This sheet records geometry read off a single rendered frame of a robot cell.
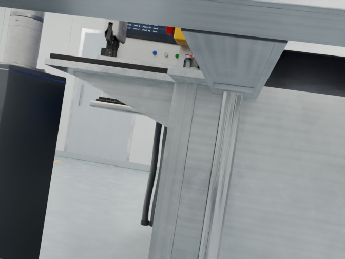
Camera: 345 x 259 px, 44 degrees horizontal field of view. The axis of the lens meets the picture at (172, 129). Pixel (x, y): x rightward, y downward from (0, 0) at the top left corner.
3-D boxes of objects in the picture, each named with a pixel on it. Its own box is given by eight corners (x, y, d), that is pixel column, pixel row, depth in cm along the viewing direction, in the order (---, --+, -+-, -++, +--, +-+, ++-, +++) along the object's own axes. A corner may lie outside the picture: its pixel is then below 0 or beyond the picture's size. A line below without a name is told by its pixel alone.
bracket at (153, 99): (174, 128, 132) (180, 87, 132) (172, 128, 129) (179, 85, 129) (71, 112, 137) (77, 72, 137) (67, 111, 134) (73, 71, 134)
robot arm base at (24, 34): (-19, 62, 156) (-12, 13, 156) (25, 73, 172) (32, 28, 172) (12, 65, 146) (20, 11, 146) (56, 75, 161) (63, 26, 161)
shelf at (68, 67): (214, 105, 189) (215, 100, 189) (203, 86, 120) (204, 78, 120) (111, 90, 196) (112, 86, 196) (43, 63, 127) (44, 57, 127)
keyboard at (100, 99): (178, 114, 217) (179, 109, 217) (177, 113, 203) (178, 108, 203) (101, 103, 218) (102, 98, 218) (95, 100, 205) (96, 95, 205)
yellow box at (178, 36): (202, 48, 117) (206, 21, 117) (200, 41, 110) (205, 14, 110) (175, 44, 118) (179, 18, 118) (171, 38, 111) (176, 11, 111)
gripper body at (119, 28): (126, 1, 130) (120, 38, 130) (133, 12, 140) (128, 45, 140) (102, -1, 131) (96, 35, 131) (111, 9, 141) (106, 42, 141)
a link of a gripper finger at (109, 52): (114, 40, 132) (111, 61, 132) (117, 42, 135) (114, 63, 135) (104, 39, 132) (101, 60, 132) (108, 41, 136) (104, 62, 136)
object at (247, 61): (206, 92, 118) (214, 36, 118) (262, 99, 116) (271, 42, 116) (168, 29, 51) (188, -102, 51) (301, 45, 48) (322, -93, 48)
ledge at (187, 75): (224, 88, 117) (225, 80, 117) (223, 81, 104) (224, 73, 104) (174, 80, 119) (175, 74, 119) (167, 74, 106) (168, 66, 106)
